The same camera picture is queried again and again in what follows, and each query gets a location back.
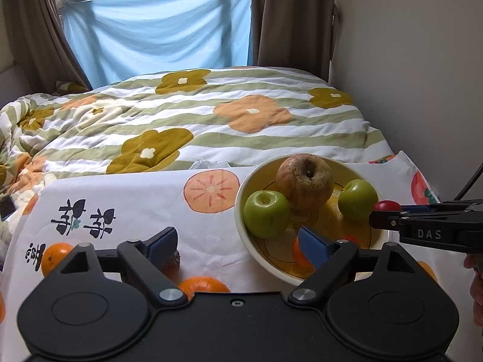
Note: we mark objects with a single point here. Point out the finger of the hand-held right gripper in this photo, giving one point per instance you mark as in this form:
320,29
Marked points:
415,207
385,220

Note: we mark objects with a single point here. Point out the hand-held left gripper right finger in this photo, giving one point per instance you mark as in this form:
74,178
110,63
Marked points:
313,245

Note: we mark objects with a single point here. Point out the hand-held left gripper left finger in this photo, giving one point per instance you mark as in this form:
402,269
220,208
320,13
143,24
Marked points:
164,245

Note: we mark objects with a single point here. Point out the red cherry tomato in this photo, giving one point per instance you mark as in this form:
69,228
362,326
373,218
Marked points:
386,205

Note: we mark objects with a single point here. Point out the small mandarin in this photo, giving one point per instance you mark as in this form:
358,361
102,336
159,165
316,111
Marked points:
297,258

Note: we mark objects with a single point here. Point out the green apple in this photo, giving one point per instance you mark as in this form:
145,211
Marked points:
356,200
266,215

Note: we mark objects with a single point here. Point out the yellow cartoon print bowl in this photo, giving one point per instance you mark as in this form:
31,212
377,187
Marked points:
260,260

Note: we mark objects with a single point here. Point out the wrinkled brown apple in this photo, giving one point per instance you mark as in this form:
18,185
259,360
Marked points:
302,181

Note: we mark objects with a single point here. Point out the person's right hand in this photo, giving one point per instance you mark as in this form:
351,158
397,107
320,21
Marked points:
477,298

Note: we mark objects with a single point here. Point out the brown kiwi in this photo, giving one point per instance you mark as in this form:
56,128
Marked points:
177,259

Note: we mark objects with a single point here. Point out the large orange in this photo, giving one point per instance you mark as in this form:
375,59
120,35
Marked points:
203,284
54,258

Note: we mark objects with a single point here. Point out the white persimmon print tablecloth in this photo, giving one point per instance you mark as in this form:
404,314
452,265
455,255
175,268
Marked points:
132,196

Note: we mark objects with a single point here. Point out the crumpled clear plastic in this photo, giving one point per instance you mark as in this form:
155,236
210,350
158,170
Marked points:
205,164

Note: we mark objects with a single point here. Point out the floral striped blanket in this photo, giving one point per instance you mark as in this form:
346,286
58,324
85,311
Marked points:
188,120

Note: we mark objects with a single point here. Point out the black smartphone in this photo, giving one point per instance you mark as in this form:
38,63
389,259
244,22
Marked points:
6,208

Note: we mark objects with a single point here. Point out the patterned pillow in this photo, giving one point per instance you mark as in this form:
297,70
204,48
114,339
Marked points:
70,87

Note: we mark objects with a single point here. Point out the light blue hanging cloth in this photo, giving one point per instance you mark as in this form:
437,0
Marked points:
158,30

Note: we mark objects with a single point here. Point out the brown curtain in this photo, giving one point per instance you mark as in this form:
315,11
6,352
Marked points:
290,19
34,26

